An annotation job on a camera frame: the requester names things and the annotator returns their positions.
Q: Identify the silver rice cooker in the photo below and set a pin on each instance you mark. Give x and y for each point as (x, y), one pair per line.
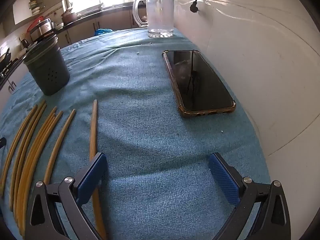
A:
(41, 27)

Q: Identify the brown clay pot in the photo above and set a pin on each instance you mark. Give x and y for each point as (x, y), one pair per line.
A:
(68, 16)

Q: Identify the bunch of wooden chopsticks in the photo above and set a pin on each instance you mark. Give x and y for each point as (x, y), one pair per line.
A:
(30, 155)

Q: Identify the red plastic lid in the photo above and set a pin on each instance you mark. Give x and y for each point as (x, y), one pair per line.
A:
(35, 23)

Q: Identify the dark grey utensil holder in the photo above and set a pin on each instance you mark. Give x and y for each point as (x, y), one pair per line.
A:
(47, 72)

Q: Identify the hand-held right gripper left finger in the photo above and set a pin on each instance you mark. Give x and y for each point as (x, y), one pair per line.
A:
(91, 177)

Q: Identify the open wall cabinet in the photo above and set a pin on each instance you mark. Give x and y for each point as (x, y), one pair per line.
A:
(37, 2)

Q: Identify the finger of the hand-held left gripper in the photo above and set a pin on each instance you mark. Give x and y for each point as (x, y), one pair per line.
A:
(2, 143)

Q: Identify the steel kettle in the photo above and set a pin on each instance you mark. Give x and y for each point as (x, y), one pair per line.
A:
(23, 43)

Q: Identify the single wooden chopstick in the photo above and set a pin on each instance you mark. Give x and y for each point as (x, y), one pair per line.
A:
(94, 130)

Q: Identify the clear glass mug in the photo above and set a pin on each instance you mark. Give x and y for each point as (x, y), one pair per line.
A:
(160, 12)

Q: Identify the blue plastic bag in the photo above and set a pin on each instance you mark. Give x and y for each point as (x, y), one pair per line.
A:
(102, 31)

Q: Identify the black smartphone in brown case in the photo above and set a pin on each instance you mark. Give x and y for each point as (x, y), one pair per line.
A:
(197, 80)

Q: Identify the blue towel table cover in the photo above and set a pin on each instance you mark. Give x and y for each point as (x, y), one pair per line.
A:
(150, 142)

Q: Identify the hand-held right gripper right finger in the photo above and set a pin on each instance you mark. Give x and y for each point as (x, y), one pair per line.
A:
(223, 180)

